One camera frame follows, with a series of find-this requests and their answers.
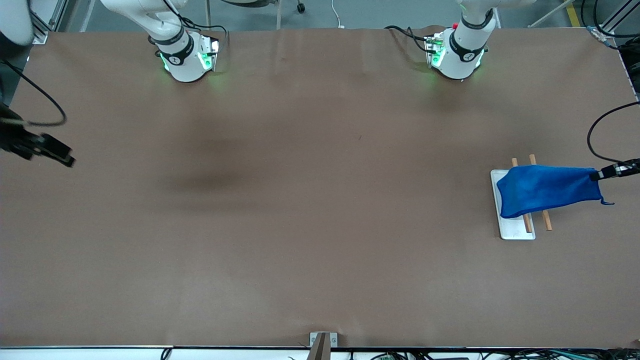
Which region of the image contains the blue microfibre towel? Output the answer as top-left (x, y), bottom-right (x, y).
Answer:
top-left (496, 165), bottom-right (615, 220)

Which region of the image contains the white towel rack base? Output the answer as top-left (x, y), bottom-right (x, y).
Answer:
top-left (490, 169), bottom-right (537, 241)

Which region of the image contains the black equipment beside table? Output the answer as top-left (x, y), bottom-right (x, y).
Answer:
top-left (619, 39), bottom-right (640, 91)

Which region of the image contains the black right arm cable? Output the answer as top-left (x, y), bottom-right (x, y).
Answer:
top-left (0, 59), bottom-right (68, 127)

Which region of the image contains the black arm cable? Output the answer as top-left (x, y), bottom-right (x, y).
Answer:
top-left (0, 59), bottom-right (68, 127)
top-left (587, 101), bottom-right (640, 164)

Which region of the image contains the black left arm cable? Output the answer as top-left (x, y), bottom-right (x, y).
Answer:
top-left (587, 101), bottom-right (640, 164)

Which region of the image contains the aluminium frame profile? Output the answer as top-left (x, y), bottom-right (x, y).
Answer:
top-left (30, 0), bottom-right (69, 45)
top-left (600, 0), bottom-right (640, 33)

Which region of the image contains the black cable with silver connector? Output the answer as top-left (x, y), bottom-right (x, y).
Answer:
top-left (580, 0), bottom-right (640, 48)

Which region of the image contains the black right base cable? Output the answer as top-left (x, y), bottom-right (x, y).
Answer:
top-left (150, 0), bottom-right (230, 48)

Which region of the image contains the black base cable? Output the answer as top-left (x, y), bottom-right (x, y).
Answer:
top-left (150, 0), bottom-right (230, 48)
top-left (384, 25), bottom-right (432, 54)

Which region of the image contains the black left base cable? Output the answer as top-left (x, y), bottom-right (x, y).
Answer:
top-left (384, 25), bottom-right (432, 54)

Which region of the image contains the metal table edge bracket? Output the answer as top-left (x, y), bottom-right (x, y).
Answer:
top-left (309, 332), bottom-right (338, 360)

